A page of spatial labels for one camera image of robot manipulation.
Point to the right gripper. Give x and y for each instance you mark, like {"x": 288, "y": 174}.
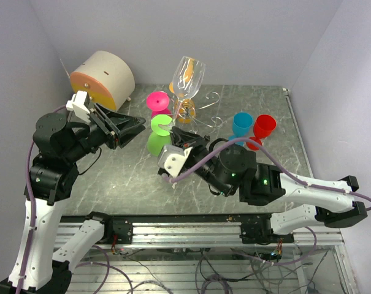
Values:
{"x": 179, "y": 136}

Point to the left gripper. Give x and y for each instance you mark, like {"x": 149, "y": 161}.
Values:
{"x": 116, "y": 125}

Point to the green plastic wine glass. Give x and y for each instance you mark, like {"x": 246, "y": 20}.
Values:
{"x": 159, "y": 137}

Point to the clear wine glass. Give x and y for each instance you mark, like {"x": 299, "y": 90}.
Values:
{"x": 200, "y": 69}

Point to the blue plastic wine glass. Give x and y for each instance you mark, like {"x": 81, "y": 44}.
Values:
{"x": 241, "y": 125}

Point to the red plastic wine glass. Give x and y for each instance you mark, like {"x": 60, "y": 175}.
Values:
{"x": 263, "y": 127}

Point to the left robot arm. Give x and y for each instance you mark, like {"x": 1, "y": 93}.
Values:
{"x": 50, "y": 176}

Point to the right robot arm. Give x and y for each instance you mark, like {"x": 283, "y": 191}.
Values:
{"x": 231, "y": 169}

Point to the orange plastic wine glass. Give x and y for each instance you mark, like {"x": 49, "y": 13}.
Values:
{"x": 185, "y": 113}

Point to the pink plastic wine glass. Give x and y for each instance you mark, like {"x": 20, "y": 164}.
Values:
{"x": 158, "y": 102}

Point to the round mini drawer cabinet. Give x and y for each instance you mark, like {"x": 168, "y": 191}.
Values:
{"x": 106, "y": 78}

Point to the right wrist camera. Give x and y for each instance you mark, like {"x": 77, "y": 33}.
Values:
{"x": 173, "y": 158}

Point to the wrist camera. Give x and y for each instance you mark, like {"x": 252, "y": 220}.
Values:
{"x": 173, "y": 158}
{"x": 79, "y": 105}

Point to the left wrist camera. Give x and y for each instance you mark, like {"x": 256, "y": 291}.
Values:
{"x": 79, "y": 105}

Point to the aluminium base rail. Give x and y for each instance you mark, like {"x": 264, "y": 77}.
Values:
{"x": 135, "y": 234}

